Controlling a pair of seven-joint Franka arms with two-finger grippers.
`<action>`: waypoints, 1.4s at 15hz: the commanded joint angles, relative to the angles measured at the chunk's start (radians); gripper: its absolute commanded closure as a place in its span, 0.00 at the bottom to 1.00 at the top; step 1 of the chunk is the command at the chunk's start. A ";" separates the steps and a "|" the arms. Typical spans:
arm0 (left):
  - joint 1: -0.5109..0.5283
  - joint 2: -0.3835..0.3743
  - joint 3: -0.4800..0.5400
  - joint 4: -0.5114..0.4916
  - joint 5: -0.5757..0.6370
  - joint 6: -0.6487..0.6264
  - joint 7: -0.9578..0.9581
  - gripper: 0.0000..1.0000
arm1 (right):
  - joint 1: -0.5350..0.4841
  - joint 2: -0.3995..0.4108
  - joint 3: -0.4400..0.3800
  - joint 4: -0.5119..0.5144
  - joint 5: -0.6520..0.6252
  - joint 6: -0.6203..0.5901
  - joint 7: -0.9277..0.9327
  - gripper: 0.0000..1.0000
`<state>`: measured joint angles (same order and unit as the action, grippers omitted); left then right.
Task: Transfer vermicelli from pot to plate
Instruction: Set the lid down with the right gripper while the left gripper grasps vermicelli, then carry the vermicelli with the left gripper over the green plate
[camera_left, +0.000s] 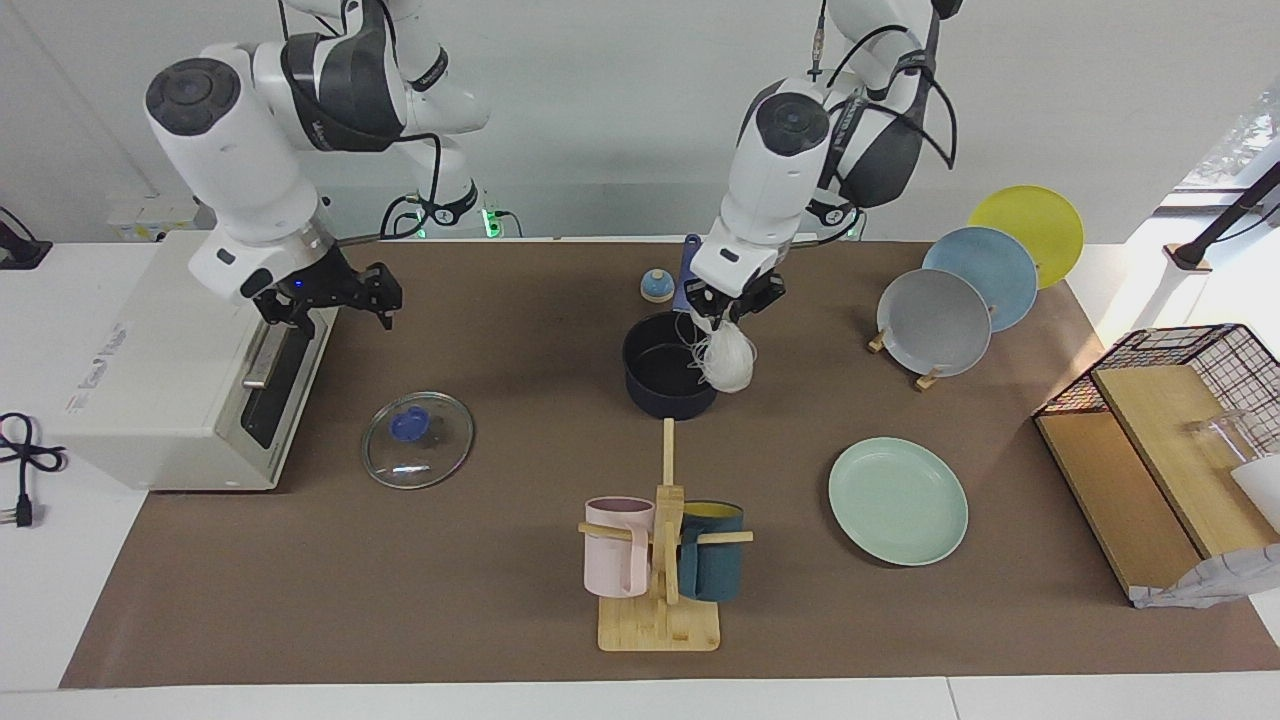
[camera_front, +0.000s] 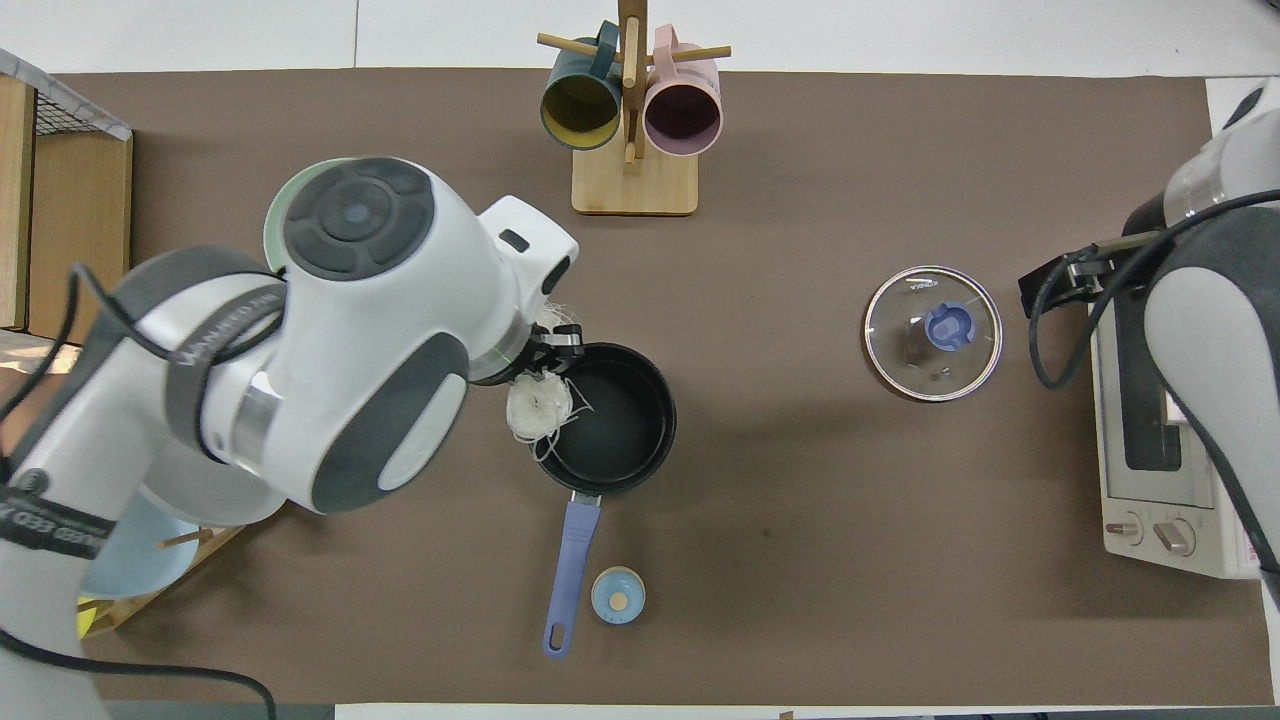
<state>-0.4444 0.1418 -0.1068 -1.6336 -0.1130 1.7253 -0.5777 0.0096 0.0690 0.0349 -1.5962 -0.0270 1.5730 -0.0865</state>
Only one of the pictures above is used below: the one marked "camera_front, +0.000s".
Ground glass lid with blue knob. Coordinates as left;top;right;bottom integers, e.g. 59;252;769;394
862;265;1004;403

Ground brown table mat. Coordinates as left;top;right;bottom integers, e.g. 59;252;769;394
0;68;1274;706

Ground small blue round jar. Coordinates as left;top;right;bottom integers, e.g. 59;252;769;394
591;566;647;626

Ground wooden mug tree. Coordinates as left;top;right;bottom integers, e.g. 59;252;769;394
536;0;733;217

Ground dark teal mug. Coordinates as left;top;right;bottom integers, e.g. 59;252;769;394
540;22;625;152

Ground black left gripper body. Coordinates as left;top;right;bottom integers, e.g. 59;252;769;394
515;322;587;389

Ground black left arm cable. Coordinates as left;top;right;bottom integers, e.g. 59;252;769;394
0;262;293;720

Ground beige toaster oven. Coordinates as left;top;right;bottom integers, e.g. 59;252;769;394
1086;288;1280;581

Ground dark pot with blue handle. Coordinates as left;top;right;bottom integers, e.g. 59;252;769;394
528;342;678;661

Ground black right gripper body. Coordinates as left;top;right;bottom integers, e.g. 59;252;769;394
1018;230;1173;321

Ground pink mug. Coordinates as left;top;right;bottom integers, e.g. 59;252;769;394
642;25;724;158

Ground light green plate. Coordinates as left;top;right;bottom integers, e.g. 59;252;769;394
262;158;346;273

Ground light blue plate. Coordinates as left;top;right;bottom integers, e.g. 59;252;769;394
78;492;203;600

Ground wooden plate rack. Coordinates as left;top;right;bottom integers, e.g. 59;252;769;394
76;522;249;638

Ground wooden shelf with wire basket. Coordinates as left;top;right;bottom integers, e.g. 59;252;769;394
0;50;134;373

